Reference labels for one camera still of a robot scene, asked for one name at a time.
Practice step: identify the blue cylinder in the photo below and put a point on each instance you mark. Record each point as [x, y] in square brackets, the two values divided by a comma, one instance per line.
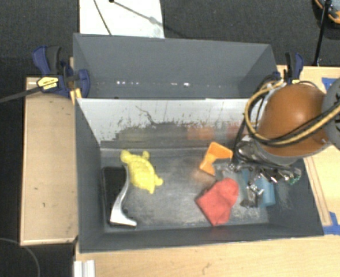
[269, 193]

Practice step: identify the curved silver metal tool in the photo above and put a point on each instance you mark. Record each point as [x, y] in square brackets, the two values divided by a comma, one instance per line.
[120, 206]

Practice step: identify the red cloth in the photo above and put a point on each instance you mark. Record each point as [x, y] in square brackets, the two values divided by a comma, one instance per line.
[218, 202]

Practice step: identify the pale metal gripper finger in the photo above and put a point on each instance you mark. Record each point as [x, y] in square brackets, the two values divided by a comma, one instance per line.
[250, 200]
[253, 188]

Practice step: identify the pale wood board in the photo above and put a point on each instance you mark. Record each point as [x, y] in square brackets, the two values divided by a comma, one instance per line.
[48, 166]

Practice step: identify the yellow toy turtle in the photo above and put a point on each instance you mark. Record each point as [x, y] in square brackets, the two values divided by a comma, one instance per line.
[141, 173]

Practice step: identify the grey metal bin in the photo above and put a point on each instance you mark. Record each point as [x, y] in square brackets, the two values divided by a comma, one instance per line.
[169, 65]

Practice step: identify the orange plastic scoop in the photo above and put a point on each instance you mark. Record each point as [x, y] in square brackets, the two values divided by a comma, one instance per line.
[216, 154]

